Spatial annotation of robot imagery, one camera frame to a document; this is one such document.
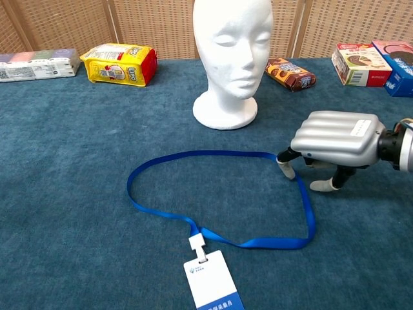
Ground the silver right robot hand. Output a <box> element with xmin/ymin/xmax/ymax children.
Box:
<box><xmin>276</xmin><ymin>110</ymin><xmax>387</xmax><ymax>194</ymax></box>

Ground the blue lanyard strap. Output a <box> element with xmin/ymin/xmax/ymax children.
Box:
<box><xmin>127</xmin><ymin>149</ymin><xmax>317</xmax><ymax>251</ymax></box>

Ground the white ID badge card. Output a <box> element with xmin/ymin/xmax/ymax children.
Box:
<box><xmin>183</xmin><ymin>234</ymin><xmax>243</xmax><ymax>310</ymax></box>

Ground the white foam mannequin head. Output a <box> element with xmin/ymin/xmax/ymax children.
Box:
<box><xmin>192</xmin><ymin>0</ymin><xmax>274</xmax><ymax>130</ymax></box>

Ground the red white pie box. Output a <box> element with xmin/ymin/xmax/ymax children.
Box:
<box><xmin>331</xmin><ymin>43</ymin><xmax>393</xmax><ymax>87</ymax></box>

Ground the brown chocolate cookie pack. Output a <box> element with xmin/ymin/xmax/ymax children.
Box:
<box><xmin>264</xmin><ymin>57</ymin><xmax>317</xmax><ymax>93</ymax></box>

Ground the blue pink Oreo box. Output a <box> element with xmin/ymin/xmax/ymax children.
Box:
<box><xmin>371</xmin><ymin>39</ymin><xmax>413</xmax><ymax>98</ymax></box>

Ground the yellow Lipo biscuit bag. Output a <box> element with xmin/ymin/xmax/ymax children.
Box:
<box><xmin>79</xmin><ymin>43</ymin><xmax>159</xmax><ymax>87</ymax></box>

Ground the teal table cloth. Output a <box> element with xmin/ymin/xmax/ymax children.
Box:
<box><xmin>0</xmin><ymin>57</ymin><xmax>413</xmax><ymax>310</ymax></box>

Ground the wicker folding screen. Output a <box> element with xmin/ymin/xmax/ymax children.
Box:
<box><xmin>0</xmin><ymin>0</ymin><xmax>413</xmax><ymax>61</ymax></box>

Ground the multicolour tissue pack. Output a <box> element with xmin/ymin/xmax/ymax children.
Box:
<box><xmin>0</xmin><ymin>48</ymin><xmax>81</xmax><ymax>83</ymax></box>

